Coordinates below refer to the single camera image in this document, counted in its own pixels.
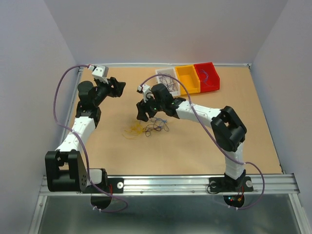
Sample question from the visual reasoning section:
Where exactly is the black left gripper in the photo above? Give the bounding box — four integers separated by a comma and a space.
93, 77, 125, 107

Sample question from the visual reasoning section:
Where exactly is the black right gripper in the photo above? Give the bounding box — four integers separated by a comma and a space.
136, 93, 164, 122

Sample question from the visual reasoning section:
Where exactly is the coloured wire bundle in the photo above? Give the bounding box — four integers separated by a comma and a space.
143, 117, 171, 137

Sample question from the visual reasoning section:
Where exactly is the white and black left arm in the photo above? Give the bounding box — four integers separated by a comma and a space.
45, 77, 126, 192

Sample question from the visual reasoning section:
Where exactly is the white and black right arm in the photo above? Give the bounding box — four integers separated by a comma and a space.
136, 84, 247, 192

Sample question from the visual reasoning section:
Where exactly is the white plastic bin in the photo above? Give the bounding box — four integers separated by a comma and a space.
155, 67, 180, 97

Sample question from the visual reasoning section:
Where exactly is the yellow plastic bin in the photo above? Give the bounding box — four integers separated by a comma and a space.
175, 65, 200, 94

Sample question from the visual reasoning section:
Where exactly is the red plastic bin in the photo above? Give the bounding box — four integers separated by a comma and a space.
194, 62, 220, 93

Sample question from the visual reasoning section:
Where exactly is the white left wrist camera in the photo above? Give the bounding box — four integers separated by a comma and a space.
88, 64, 109, 84

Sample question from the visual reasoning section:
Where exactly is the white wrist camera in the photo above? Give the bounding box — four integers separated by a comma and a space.
88, 64, 109, 84
137, 84, 153, 102

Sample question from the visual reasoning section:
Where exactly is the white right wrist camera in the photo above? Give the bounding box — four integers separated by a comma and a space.
137, 84, 153, 102

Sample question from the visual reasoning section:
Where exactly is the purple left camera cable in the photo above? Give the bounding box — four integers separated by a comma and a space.
53, 64, 129, 213

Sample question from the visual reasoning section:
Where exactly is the purple camera cable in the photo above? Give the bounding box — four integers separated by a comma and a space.
53, 64, 129, 213
138, 74, 266, 210

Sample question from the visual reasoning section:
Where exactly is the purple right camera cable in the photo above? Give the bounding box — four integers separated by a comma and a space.
138, 74, 266, 210

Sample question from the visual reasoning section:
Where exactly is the aluminium mounting rail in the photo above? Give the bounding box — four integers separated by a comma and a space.
39, 173, 300, 195

